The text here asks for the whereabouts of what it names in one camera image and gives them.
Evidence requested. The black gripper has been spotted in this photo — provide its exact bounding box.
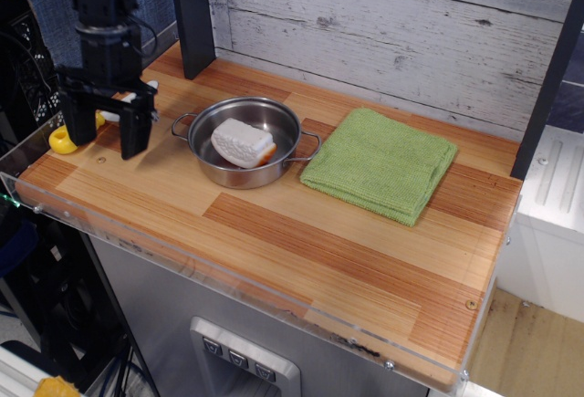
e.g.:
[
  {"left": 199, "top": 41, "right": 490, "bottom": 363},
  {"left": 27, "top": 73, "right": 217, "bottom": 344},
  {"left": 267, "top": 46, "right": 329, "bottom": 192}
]
[{"left": 57, "top": 22, "right": 157, "bottom": 160}]

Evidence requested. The yellow handled toy knife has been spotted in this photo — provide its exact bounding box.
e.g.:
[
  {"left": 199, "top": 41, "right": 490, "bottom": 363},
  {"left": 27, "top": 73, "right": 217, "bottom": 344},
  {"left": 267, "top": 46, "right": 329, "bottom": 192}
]
[{"left": 48, "top": 80, "right": 159, "bottom": 154}]

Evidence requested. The stainless steel pot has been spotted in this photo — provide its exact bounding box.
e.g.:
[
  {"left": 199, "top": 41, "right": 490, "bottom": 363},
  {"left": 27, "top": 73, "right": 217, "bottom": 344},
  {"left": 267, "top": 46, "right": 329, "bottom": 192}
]
[{"left": 172, "top": 97, "right": 322, "bottom": 189}]

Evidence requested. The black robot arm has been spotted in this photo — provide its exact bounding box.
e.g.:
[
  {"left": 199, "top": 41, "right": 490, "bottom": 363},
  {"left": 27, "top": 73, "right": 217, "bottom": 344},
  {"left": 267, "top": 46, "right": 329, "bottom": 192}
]
[{"left": 57, "top": 0, "right": 158, "bottom": 160}]

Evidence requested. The green folded towel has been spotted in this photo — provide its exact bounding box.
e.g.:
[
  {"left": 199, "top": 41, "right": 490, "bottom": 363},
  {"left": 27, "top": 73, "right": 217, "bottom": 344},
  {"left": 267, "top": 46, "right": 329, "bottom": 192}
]
[{"left": 300, "top": 108, "right": 457, "bottom": 227}]

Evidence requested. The black plastic crate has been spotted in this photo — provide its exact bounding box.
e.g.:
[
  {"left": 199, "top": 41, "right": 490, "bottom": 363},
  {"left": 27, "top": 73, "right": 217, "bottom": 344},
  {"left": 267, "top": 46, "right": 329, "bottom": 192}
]
[{"left": 1, "top": 0, "right": 60, "bottom": 153}]

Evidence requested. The white toy bread slice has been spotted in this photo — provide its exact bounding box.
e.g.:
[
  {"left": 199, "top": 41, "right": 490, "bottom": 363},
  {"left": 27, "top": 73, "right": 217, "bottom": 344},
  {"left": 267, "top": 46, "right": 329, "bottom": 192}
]
[{"left": 211, "top": 118, "right": 277, "bottom": 169}]

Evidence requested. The clear acrylic table guard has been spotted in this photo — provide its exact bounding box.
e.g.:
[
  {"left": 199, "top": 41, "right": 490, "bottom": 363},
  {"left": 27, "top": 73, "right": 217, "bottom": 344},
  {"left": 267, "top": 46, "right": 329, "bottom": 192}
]
[{"left": 0, "top": 22, "right": 521, "bottom": 397}]

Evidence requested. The silver toy dispenser panel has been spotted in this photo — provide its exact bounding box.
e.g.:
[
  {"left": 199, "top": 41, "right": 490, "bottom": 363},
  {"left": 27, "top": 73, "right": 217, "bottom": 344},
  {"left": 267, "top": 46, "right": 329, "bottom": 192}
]
[{"left": 190, "top": 316, "right": 302, "bottom": 396}]

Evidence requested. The dark left vertical post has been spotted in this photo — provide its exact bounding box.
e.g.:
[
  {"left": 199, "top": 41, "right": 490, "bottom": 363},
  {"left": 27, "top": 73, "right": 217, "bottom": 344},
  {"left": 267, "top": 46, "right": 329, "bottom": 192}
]
[{"left": 173, "top": 0, "right": 216, "bottom": 79}]

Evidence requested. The dark vertical post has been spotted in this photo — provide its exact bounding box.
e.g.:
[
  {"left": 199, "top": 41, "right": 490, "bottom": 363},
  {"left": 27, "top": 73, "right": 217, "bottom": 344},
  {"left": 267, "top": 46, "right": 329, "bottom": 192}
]
[
  {"left": 510, "top": 0, "right": 583, "bottom": 180},
  {"left": 173, "top": 0, "right": 216, "bottom": 79}
]

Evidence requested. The dark right vertical post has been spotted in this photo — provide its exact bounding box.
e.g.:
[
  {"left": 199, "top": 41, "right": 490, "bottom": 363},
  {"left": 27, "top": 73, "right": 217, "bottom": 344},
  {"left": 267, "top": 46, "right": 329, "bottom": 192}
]
[{"left": 510, "top": 0, "right": 583, "bottom": 180}]

